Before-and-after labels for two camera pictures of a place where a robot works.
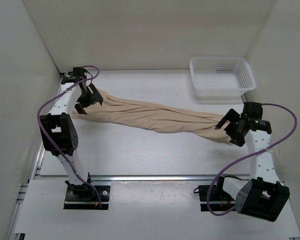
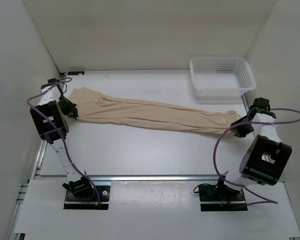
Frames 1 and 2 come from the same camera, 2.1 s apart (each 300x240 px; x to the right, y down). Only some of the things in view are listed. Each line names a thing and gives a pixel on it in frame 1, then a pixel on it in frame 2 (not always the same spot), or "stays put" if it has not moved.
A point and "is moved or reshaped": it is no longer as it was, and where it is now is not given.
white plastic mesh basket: [221, 78] stays put
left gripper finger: [96, 94] → [76, 112]
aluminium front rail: [146, 178] stays put
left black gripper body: [87, 98] → [66, 106]
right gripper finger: [231, 115] → [244, 119]
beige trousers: [135, 113] is moved or reshaped
